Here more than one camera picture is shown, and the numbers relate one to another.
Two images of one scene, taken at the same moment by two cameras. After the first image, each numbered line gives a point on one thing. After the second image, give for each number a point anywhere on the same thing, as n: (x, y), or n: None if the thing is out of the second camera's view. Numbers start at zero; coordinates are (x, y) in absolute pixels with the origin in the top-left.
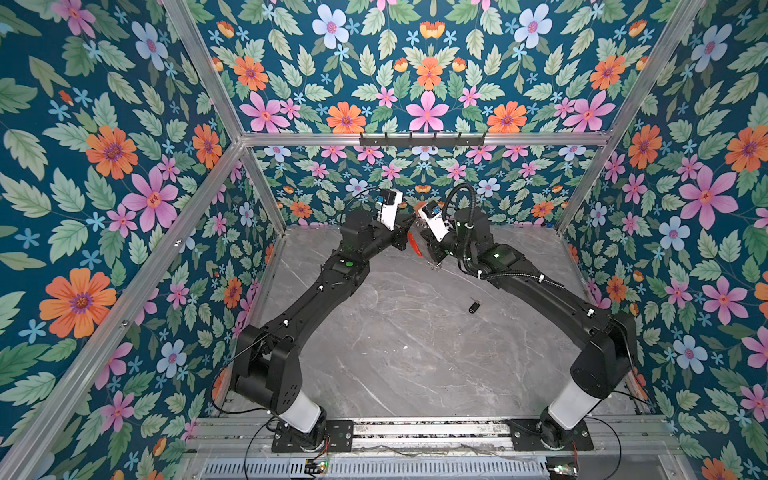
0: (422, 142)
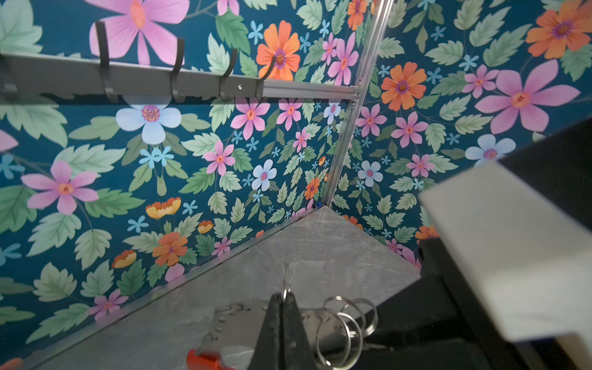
0: (102, 82)
